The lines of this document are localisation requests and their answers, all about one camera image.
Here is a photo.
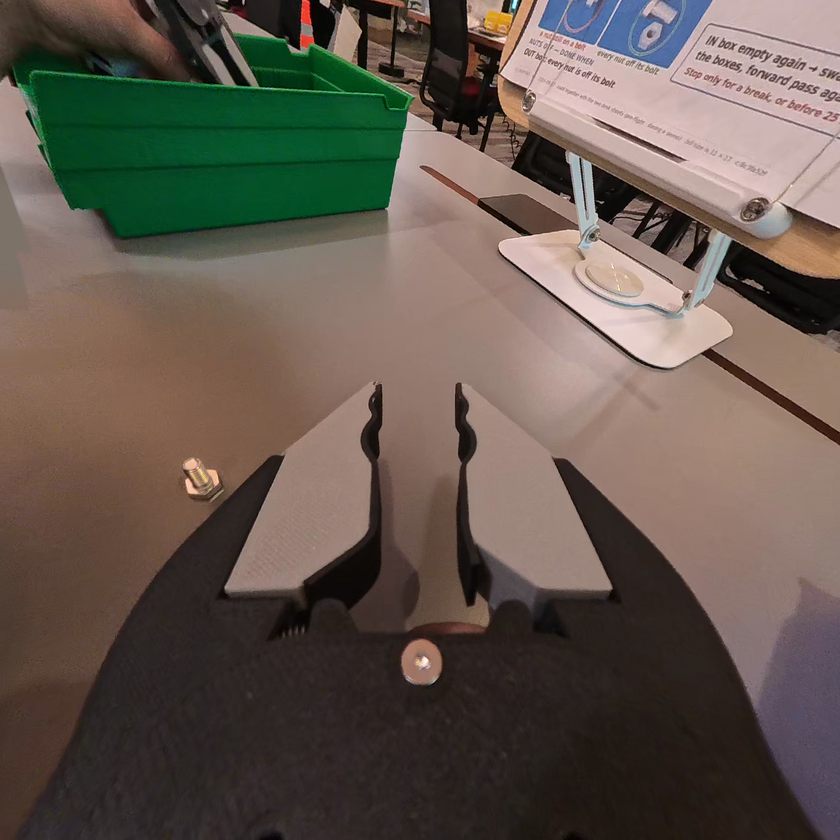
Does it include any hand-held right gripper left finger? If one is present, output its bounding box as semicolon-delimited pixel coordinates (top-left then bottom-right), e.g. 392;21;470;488
224;382;385;610

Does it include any black office chair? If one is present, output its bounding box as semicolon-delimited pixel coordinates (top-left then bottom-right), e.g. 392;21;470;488
420;0;501;142

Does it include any green plastic bin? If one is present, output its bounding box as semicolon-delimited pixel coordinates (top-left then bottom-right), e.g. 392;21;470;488
13;33;416;238

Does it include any white document stand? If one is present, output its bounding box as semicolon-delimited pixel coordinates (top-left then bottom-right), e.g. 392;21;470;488
497;0;840;370

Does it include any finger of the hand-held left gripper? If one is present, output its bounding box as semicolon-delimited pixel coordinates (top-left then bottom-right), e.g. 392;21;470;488
196;16;261;88

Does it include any silver hex bolt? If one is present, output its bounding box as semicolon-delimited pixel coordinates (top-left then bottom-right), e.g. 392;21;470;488
182;457;225;504

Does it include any printed instruction sheet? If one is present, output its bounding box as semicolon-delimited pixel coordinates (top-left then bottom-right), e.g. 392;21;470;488
502;0;840;227

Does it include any person's left hand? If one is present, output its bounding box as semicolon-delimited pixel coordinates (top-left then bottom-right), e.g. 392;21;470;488
0;0;193;84

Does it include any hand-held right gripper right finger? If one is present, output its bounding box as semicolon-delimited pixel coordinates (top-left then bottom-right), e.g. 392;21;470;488
455;382;614;610

